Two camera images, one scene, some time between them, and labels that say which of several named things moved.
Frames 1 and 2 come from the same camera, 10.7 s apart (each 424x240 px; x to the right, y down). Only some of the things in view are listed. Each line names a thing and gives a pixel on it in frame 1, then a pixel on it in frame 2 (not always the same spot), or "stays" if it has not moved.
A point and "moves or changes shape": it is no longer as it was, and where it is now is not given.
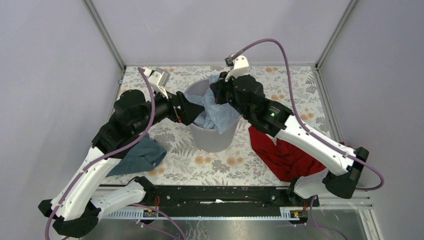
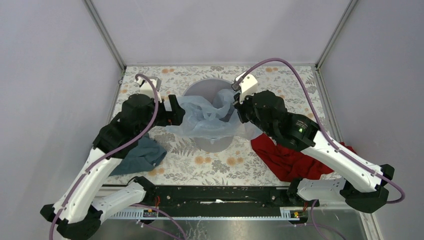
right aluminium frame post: [334, 35] stays
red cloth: [285, 160] stays
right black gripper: [218, 88] → [236, 104]
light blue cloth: [215, 116] moves or changes shape
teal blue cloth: [146, 154] stays
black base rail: [225, 197] stays
